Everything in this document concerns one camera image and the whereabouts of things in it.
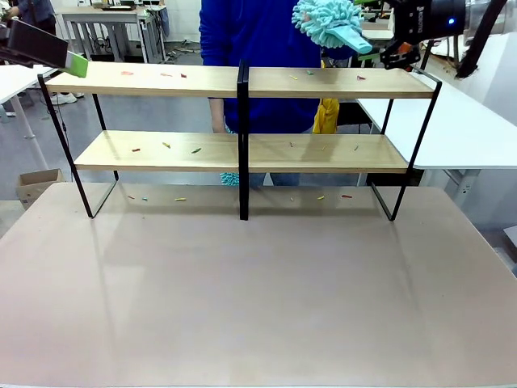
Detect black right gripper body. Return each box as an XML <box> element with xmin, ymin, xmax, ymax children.
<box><xmin>393</xmin><ymin>0</ymin><xmax>466</xmax><ymax>42</ymax></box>

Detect teal duster with long handle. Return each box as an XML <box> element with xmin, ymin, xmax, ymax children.
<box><xmin>291</xmin><ymin>0</ymin><xmax>373</xmax><ymax>54</ymax></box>

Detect teal microfiber duster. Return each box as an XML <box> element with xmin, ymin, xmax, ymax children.
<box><xmin>219</xmin><ymin>124</ymin><xmax>241</xmax><ymax>188</ymax></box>

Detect person's right forearm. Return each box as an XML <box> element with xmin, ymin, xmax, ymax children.
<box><xmin>208</xmin><ymin>98</ymin><xmax>227</xmax><ymax>133</ymax></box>

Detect black tripod pole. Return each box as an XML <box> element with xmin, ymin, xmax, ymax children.
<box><xmin>419</xmin><ymin>39</ymin><xmax>435</xmax><ymax>70</ymax></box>

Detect white table with round legs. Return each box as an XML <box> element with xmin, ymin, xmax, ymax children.
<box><xmin>0</xmin><ymin>64</ymin><xmax>60</xmax><ymax>171</ymax></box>

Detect small white desk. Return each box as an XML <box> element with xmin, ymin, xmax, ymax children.
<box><xmin>361</xmin><ymin>19</ymin><xmax>395</xmax><ymax>41</ymax></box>

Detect bystander in dark clothes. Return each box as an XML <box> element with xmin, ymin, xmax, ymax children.
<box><xmin>7</xmin><ymin>0</ymin><xmax>57</xmax><ymax>36</ymax></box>

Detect white sneakers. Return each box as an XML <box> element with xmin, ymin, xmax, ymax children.
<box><xmin>50</xmin><ymin>91</ymin><xmax>85</xmax><ymax>106</ymax></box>

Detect grey workbench table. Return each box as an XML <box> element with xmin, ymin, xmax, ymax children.
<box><xmin>60</xmin><ymin>6</ymin><xmax>166</xmax><ymax>64</ymax></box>

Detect yellow cloth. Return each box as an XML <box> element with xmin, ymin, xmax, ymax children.
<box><xmin>313</xmin><ymin>98</ymin><xmax>339</xmax><ymax>136</ymax></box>

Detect large white table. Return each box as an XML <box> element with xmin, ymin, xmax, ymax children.
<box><xmin>357</xmin><ymin>32</ymin><xmax>517</xmax><ymax>171</ymax></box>

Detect person in blue sweater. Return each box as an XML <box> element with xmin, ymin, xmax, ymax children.
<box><xmin>199</xmin><ymin>0</ymin><xmax>338</xmax><ymax>188</ymax></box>

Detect brown cardboard box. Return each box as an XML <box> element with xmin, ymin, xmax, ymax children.
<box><xmin>15</xmin><ymin>168</ymin><xmax>66</xmax><ymax>211</ymax></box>

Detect wooden shelf rack black frame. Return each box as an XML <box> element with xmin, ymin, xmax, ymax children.
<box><xmin>37</xmin><ymin>59</ymin><xmax>443</xmax><ymax>222</ymax></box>

